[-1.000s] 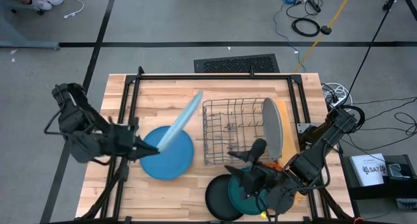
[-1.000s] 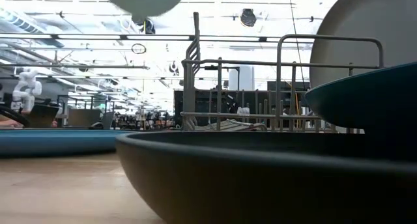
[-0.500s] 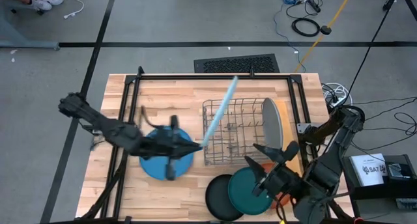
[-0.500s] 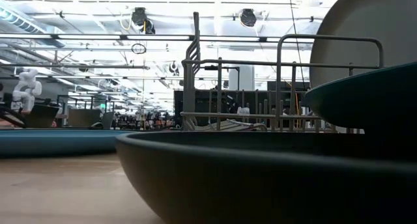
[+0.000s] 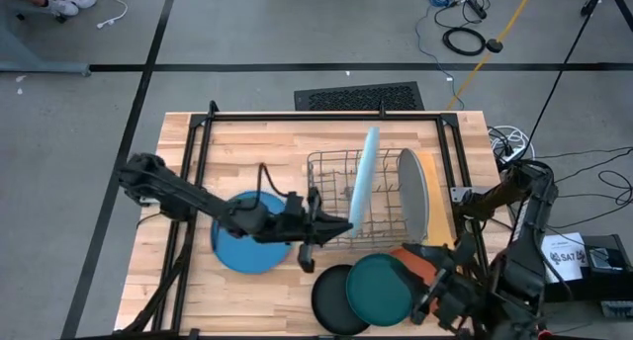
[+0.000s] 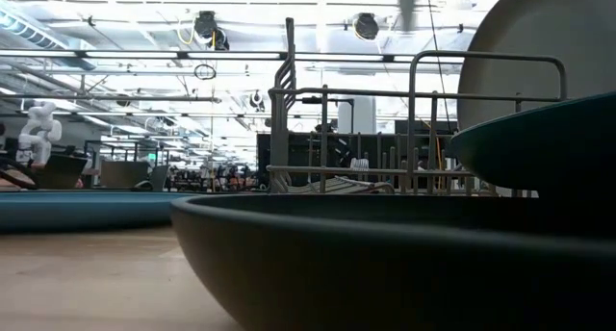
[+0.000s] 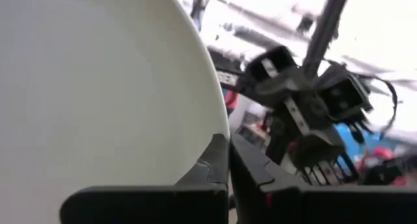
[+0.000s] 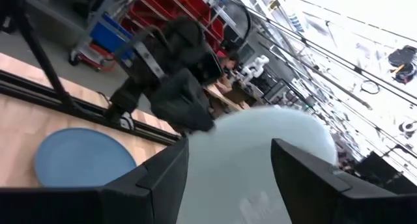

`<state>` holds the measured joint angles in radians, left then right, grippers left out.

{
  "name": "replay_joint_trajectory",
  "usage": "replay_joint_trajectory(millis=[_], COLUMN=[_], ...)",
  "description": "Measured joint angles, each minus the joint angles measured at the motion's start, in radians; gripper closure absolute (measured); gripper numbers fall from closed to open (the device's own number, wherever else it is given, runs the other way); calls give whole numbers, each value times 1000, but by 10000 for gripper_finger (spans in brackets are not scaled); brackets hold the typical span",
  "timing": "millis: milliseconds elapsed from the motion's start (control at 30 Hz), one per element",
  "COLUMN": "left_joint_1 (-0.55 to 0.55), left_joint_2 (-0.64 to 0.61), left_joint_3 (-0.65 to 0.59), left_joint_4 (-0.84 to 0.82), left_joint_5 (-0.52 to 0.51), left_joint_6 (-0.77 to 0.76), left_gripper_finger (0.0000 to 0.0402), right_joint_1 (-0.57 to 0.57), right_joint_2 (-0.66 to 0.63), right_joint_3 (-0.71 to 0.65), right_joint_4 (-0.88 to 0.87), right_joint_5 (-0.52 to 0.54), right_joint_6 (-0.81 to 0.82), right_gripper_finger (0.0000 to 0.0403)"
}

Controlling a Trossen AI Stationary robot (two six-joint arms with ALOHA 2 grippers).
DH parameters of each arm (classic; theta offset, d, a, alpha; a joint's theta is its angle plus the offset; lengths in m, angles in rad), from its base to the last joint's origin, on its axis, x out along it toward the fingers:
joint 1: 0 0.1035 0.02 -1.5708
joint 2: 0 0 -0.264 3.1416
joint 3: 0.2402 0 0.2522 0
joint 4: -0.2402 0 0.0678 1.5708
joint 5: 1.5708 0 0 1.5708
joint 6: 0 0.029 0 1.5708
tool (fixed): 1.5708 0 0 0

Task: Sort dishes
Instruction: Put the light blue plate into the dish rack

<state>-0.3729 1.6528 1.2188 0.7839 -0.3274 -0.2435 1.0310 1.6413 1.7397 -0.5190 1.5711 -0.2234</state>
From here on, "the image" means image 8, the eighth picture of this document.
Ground blue storage bin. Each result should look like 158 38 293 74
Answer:
89 11 135 61

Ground hanging black cable loop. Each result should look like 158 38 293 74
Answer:
360 80 381 95

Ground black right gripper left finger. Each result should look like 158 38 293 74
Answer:
0 137 190 224

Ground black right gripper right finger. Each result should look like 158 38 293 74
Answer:
270 138 417 224

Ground large light blue plate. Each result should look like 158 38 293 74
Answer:
177 106 338 224

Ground metal shelf with red bins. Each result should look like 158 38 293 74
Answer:
120 0 229 57

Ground wooden desk grey legs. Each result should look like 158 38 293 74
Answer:
203 83 252 119

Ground black ceiling cable reel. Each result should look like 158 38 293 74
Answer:
387 44 417 85

